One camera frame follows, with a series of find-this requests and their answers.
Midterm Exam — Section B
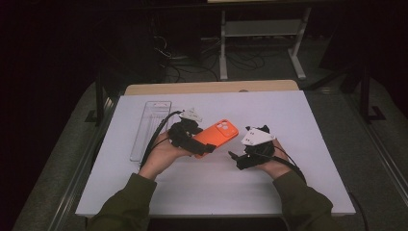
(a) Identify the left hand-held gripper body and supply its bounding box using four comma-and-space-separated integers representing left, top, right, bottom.
167, 108, 204, 149

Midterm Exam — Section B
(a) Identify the wooden table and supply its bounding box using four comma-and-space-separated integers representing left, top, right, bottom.
124, 79, 300, 96

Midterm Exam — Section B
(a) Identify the left hand-held gripper cable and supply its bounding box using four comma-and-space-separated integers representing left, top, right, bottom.
139, 110, 184, 171

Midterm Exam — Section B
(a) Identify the hand-held gripper cable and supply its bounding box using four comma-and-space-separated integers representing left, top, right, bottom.
253, 149, 370, 231
139, 110, 184, 171

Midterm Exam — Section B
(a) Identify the aluminium rail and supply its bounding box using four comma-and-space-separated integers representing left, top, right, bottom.
47, 95, 120, 231
344, 92, 408, 206

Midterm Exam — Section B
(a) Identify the clear plastic packaging box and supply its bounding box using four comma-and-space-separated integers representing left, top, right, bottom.
129, 100, 173, 163

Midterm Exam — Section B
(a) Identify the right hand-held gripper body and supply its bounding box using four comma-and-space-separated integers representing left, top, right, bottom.
236, 124, 276, 171

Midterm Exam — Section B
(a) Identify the white metal desk frame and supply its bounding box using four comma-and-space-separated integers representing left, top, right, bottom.
206, 0, 313, 81

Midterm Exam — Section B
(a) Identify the orange phone case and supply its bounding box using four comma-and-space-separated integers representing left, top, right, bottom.
191, 118, 240, 159

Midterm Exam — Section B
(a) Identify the right hand-held gripper cable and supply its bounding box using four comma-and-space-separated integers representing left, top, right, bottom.
253, 149, 370, 231

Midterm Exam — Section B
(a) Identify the tangle of floor cables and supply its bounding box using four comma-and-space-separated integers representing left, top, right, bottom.
153, 34, 268, 83

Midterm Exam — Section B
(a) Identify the black metal stand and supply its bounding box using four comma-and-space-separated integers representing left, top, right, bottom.
85, 72, 113, 127
339, 63, 387, 125

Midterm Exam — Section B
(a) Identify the person's right hand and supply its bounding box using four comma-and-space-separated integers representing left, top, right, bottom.
256, 140, 292, 180

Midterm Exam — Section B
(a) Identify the person's left hand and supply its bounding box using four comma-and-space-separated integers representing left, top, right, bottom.
138, 131, 193, 181

